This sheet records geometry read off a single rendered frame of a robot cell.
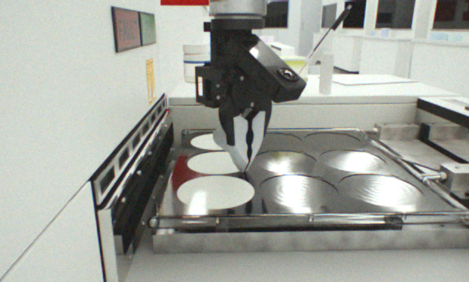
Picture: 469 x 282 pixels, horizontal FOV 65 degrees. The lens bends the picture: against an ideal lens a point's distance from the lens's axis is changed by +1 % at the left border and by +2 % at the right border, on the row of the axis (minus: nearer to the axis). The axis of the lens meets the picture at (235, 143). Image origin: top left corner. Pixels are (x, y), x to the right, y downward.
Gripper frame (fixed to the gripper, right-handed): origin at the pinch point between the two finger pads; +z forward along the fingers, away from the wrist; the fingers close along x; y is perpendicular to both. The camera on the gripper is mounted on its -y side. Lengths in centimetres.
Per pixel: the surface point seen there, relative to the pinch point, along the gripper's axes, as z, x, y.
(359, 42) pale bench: 16, -770, 408
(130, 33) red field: -18.2, 11.8, 9.2
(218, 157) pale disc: 1.3, -1.1, 7.8
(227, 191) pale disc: 1.3, 6.2, -2.6
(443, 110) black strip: -4.0, -39.5, -12.3
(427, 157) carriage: 3.2, -32.4, -13.3
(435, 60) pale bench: 28, -536, 160
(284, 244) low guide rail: 8.2, 1.8, -9.0
